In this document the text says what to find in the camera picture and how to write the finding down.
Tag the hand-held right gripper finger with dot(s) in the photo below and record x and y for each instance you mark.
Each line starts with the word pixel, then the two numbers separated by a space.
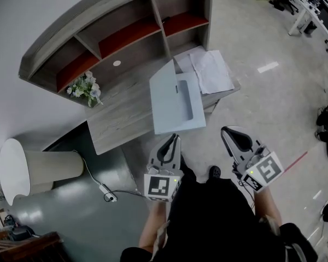
pixel 230 150
pixel 242 136

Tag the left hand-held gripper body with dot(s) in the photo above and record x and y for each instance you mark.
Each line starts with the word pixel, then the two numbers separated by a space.
pixel 158 185

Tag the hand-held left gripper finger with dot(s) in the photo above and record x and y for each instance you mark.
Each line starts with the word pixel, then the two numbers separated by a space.
pixel 155 153
pixel 176 151

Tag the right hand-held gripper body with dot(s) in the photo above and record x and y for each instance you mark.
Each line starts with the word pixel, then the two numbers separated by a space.
pixel 265 171

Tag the white sheet of paper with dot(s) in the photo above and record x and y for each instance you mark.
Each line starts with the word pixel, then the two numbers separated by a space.
pixel 183 61
pixel 213 72

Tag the person's left forearm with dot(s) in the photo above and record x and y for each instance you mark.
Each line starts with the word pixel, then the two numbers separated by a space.
pixel 150 228

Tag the person's right forearm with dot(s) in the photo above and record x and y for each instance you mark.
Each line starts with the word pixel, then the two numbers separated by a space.
pixel 266 203

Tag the person's black shoe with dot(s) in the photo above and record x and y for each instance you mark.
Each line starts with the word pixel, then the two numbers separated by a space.
pixel 215 171

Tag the white power strip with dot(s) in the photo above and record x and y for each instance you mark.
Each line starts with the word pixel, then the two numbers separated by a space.
pixel 108 193

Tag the grey wooden desk with hutch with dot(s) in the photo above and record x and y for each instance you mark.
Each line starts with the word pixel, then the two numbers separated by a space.
pixel 120 110

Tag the person's black clothing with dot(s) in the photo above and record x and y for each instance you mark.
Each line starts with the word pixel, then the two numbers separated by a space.
pixel 207 222

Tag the white artificial flower bouquet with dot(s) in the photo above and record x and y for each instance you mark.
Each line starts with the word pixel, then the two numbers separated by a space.
pixel 84 87

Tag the black waste bin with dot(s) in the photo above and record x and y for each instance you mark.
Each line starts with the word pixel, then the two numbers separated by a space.
pixel 310 27

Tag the white round table beige base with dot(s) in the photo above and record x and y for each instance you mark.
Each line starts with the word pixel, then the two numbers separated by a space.
pixel 16 168

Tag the black office chair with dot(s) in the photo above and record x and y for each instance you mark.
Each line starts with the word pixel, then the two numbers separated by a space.
pixel 285 0

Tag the dark wooden furniture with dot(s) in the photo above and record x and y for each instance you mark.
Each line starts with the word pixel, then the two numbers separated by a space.
pixel 27 248

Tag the long white office desk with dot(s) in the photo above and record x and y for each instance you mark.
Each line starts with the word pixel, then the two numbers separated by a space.
pixel 311 8

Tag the black equipment pile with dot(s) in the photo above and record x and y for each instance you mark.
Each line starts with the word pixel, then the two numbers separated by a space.
pixel 17 228

